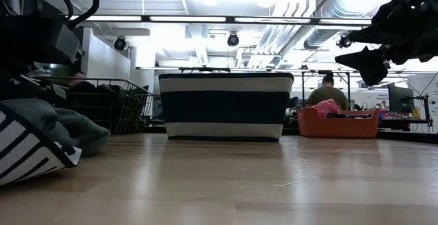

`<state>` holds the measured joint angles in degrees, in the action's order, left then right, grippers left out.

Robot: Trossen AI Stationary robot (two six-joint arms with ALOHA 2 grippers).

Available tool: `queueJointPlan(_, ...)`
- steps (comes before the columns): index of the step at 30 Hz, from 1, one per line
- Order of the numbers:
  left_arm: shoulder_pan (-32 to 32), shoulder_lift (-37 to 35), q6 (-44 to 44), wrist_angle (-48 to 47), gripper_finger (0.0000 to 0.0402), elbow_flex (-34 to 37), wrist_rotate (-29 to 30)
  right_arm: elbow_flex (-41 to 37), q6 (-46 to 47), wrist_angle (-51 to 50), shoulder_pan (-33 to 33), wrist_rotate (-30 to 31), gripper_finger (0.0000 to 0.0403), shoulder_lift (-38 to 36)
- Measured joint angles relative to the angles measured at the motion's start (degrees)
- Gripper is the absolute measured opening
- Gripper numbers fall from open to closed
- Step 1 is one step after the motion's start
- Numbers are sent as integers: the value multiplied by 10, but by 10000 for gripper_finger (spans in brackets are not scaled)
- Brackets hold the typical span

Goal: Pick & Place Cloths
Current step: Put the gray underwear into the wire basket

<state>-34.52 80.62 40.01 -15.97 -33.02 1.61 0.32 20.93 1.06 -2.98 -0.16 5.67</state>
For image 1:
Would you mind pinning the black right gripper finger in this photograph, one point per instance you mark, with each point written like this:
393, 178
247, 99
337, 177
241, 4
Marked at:
383, 33
369, 64

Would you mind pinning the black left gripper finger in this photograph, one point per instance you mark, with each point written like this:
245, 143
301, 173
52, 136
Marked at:
31, 86

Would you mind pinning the black Puma briefs grey waistband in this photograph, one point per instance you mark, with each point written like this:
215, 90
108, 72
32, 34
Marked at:
89, 95

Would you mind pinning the pink knitted sock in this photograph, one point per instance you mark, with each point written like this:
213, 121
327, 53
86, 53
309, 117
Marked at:
325, 108

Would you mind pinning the black ceiling spotlight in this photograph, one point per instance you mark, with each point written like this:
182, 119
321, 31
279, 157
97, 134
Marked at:
119, 43
233, 39
344, 42

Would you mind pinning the black computer monitor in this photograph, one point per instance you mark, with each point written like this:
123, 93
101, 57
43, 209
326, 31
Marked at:
400, 98

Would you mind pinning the person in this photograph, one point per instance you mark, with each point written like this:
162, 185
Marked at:
326, 96

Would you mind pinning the dark background desk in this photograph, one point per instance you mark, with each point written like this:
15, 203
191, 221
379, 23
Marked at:
400, 124

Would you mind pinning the orange plastic tub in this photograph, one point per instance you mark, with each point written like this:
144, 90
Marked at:
335, 127

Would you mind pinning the blue fabric storage bin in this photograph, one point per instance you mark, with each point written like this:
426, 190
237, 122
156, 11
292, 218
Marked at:
226, 85

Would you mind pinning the long ceiling light bar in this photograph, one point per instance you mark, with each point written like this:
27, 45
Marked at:
188, 18

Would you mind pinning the black metal table frame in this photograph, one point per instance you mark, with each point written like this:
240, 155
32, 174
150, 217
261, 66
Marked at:
410, 136

